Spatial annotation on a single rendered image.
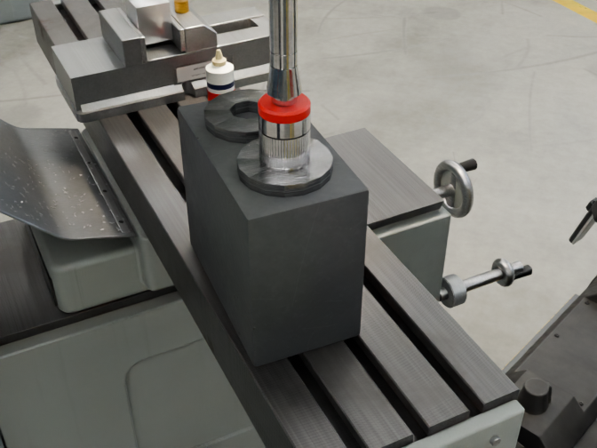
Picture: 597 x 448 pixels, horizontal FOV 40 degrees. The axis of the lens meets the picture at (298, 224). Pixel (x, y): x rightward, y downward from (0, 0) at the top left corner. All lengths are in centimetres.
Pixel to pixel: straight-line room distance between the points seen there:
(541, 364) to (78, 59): 87
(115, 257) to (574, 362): 75
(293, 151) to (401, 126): 242
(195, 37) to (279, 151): 56
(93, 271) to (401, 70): 254
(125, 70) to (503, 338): 139
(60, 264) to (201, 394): 38
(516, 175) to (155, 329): 189
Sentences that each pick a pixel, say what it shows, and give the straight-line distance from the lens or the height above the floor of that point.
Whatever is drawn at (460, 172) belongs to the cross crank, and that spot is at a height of 72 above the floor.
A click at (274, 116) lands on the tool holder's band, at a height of 122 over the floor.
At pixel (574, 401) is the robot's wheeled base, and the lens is 135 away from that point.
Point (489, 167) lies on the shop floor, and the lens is 296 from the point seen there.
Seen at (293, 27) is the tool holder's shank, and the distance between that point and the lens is 70.
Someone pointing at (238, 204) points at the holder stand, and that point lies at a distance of 73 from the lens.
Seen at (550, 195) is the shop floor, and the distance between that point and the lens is 287.
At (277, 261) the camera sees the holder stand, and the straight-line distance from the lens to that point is 75.
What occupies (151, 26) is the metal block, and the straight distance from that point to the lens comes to 128.
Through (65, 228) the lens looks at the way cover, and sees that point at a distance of 113.
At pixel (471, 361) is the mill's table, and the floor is 96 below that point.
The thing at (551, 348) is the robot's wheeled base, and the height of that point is 59.
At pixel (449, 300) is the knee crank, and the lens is 156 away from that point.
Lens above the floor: 158
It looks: 37 degrees down
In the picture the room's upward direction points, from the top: straight up
